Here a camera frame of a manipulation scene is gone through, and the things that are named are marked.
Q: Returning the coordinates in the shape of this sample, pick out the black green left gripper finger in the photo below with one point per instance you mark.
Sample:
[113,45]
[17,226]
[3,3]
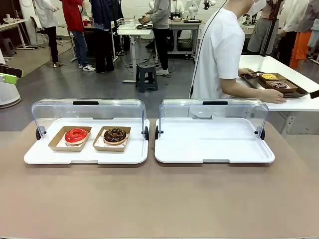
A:
[315,94]
[10,70]

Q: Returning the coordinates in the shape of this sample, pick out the chocolate donut with colourful sprinkles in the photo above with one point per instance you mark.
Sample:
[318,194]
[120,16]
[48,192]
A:
[294,88]

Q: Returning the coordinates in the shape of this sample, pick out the chocolate sprinkle donut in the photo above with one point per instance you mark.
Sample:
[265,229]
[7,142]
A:
[280,85]

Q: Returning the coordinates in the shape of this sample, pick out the yellow frosted donut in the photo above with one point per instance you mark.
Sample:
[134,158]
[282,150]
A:
[281,77]

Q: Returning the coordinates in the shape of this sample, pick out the yellow glazed donut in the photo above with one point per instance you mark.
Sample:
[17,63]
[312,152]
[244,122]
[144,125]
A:
[269,76]

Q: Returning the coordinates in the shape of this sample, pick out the dark brown serving tray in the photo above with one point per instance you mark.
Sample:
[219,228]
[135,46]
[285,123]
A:
[250,81]

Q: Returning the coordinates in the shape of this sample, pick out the red glazed donut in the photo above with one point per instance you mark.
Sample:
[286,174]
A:
[71,137]

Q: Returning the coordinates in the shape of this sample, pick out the red frosted donut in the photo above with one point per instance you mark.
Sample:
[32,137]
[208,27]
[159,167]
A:
[67,148]

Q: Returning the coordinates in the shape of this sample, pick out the person in white shirt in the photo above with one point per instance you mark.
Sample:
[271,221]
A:
[219,49]

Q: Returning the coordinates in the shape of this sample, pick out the chocolate nut donut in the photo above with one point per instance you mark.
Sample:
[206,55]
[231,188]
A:
[109,137]

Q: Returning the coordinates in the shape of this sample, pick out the chocolate sprinkled donut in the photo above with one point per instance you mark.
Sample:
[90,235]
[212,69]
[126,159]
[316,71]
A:
[107,149]

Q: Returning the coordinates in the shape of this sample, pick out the person's right hand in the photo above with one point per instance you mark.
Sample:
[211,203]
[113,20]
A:
[276,97]

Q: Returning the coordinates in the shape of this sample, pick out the person's left hand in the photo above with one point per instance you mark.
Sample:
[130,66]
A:
[246,72]

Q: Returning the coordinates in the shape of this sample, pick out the small grey step stool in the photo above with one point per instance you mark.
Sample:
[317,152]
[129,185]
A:
[9,47]

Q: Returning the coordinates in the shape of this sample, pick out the white office desk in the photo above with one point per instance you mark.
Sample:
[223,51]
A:
[12,23]

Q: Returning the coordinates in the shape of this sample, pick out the bystander in orange shorts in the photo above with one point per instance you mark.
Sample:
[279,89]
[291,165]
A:
[300,47]

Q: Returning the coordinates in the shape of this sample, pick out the black office chair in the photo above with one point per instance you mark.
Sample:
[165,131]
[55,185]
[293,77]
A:
[35,25]

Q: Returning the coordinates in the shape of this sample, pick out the white side table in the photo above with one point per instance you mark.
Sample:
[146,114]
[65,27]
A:
[261,63]

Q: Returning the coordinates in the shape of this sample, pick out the black lid hinge knob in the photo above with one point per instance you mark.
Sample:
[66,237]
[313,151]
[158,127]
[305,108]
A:
[38,134]
[261,134]
[147,133]
[157,133]

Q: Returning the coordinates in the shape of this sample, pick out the bystander in white top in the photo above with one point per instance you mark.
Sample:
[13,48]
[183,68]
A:
[46,15]

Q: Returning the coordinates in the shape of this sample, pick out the black tripod pole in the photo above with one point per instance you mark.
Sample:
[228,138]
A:
[270,37]

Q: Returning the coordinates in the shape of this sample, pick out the bystander in white shirt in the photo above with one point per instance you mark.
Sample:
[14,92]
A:
[295,17]

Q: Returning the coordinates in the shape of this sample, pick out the bystander in grey trousers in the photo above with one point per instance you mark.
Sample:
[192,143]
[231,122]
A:
[259,35]

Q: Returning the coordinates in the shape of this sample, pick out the white printed paper liner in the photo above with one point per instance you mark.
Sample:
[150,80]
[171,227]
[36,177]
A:
[61,142]
[99,142]

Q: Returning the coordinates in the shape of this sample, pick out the bystander in red jacket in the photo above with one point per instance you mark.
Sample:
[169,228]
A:
[73,17]

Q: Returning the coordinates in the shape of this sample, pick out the clear display case lid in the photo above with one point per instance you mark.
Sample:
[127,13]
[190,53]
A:
[112,109]
[224,110]

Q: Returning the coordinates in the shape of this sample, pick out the bystander in dark blue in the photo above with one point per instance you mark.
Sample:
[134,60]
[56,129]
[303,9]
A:
[104,44]

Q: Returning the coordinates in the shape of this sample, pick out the white display case tray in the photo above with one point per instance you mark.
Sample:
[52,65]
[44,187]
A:
[119,156]
[211,144]

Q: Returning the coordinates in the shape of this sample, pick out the white standing desk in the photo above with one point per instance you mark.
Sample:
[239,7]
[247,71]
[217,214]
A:
[129,32]

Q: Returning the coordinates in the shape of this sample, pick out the dark grey plastic stool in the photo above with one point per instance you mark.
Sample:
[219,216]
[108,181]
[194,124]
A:
[147,74]

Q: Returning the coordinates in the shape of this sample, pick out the bystander in grey hoodie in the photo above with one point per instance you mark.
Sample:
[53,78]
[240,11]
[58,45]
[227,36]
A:
[162,15]

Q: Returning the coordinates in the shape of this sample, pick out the white round pedestal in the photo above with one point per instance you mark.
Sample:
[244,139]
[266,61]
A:
[8,94]

